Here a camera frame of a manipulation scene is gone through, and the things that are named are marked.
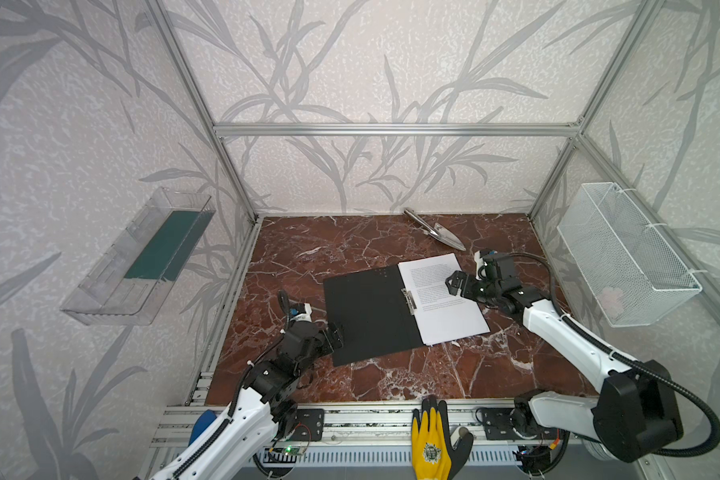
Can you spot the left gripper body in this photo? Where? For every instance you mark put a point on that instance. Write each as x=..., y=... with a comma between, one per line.
x=327, y=336

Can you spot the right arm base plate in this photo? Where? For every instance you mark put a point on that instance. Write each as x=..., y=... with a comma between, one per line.
x=498, y=425

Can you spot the green circuit board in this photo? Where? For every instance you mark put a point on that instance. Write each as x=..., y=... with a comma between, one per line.
x=287, y=453

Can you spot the black file folder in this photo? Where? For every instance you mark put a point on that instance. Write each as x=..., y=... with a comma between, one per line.
x=372, y=313

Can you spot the pink object in basket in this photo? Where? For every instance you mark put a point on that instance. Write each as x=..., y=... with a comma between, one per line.
x=611, y=302

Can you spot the silver metal trowel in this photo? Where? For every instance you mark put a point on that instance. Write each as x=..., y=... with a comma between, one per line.
x=436, y=231

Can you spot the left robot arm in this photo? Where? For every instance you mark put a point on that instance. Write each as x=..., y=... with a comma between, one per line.
x=261, y=410

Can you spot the blue trowel wooden handle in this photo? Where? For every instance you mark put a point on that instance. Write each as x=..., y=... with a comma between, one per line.
x=205, y=420

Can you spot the aluminium frame post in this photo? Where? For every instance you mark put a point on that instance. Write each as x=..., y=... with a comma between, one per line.
x=170, y=40

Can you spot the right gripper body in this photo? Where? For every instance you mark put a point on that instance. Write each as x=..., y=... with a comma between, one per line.
x=467, y=285

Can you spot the printed paper sheet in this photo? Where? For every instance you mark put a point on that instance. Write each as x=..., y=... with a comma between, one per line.
x=440, y=316

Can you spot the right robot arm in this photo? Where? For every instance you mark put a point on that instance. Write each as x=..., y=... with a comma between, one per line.
x=635, y=412

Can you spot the white wire mesh basket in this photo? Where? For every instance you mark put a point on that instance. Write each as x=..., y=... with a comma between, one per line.
x=614, y=244

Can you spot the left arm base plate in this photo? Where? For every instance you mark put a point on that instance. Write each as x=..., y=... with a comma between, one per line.
x=308, y=425

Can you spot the silver folder lever clip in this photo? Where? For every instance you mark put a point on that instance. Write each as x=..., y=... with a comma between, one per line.
x=408, y=299

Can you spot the clear plastic wall tray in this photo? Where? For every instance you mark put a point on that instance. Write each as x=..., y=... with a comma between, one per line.
x=135, y=275

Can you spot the yellow black work glove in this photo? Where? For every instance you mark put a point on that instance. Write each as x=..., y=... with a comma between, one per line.
x=437, y=453

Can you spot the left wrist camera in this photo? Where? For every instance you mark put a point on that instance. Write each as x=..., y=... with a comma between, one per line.
x=298, y=312

